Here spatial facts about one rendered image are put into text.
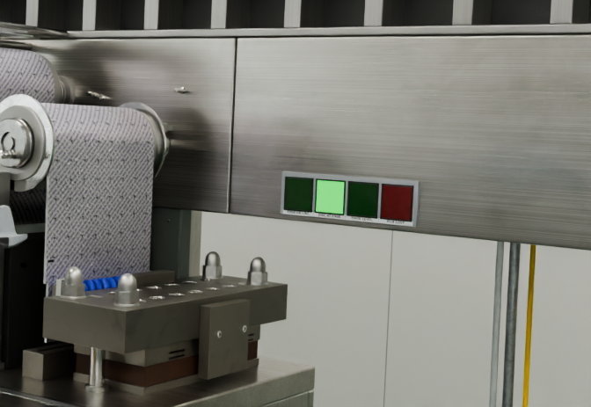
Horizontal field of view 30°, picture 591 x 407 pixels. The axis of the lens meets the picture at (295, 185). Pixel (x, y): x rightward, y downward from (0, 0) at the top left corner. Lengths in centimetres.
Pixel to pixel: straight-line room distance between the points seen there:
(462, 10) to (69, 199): 66
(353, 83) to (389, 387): 281
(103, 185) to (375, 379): 283
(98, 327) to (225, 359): 23
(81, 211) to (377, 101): 49
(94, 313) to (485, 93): 64
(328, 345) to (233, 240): 63
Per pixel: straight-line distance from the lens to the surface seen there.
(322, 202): 176
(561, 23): 161
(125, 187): 181
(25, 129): 170
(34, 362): 171
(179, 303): 163
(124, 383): 164
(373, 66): 173
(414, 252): 432
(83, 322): 160
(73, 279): 164
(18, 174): 172
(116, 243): 181
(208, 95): 190
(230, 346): 171
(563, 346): 412
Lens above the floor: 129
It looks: 3 degrees down
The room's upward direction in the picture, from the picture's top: 3 degrees clockwise
